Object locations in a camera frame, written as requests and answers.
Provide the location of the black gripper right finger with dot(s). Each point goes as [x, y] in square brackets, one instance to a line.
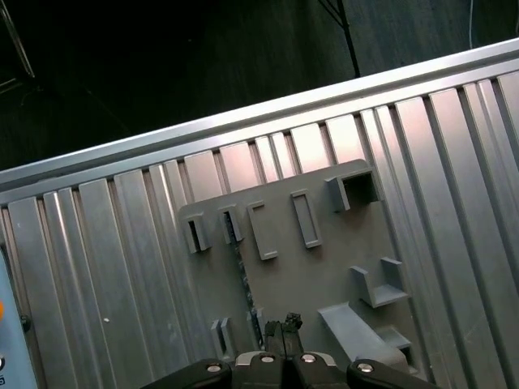
[292, 336]

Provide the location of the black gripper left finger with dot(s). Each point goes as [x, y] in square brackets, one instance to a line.
[273, 336]

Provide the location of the grey plastic parts rack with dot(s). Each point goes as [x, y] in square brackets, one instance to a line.
[308, 275]

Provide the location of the pale blue teach pendant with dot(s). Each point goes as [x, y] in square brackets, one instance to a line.
[12, 344]

